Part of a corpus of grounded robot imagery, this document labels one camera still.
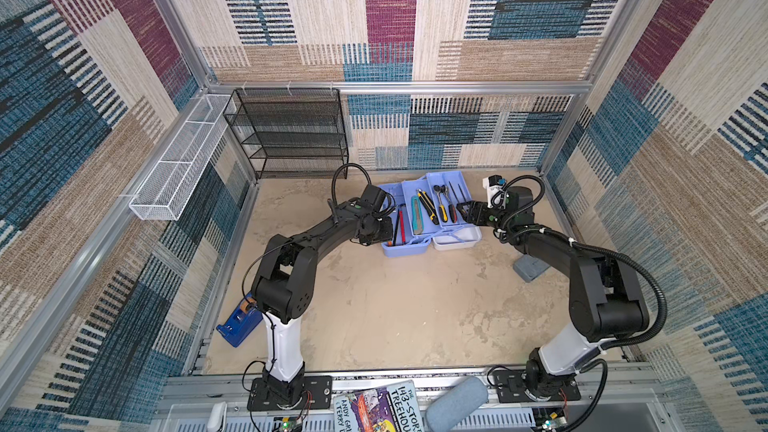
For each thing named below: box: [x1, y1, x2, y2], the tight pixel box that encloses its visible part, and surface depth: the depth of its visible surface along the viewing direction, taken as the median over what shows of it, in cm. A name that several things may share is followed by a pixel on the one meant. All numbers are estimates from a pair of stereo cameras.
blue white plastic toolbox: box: [378, 170, 483, 258], surface depth 100 cm
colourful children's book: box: [334, 380, 425, 432], surface depth 70 cm
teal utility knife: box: [411, 195, 424, 235], surface depth 98 cm
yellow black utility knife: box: [416, 188, 440, 225], surface depth 103 cm
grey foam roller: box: [425, 376, 489, 432], surface depth 70 cm
